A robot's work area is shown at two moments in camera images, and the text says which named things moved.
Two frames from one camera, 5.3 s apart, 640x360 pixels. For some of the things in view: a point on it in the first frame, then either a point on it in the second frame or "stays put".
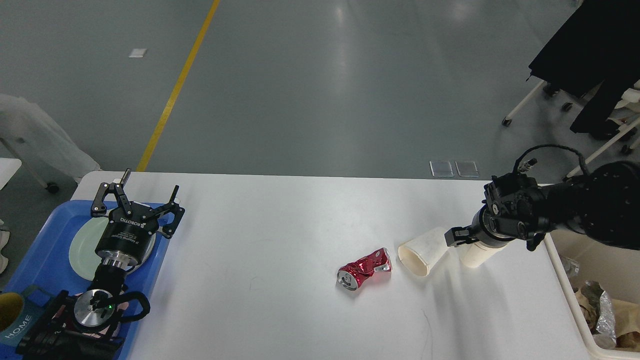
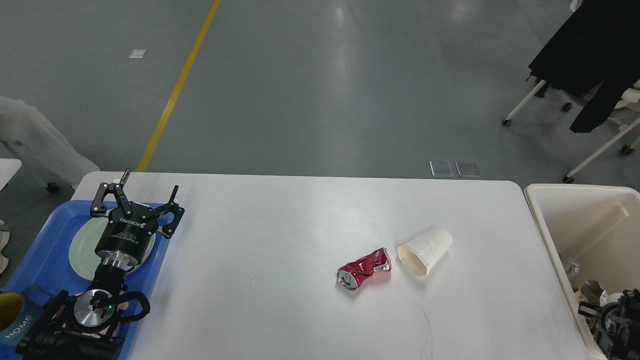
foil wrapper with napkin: x=572 y=266 stays put
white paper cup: x=419 y=253 stays put
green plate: x=82 y=255 stays put
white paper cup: x=475 y=254 -> x=613 y=297
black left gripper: x=128 y=235 stays put
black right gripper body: x=480 y=232 -> x=609 y=331
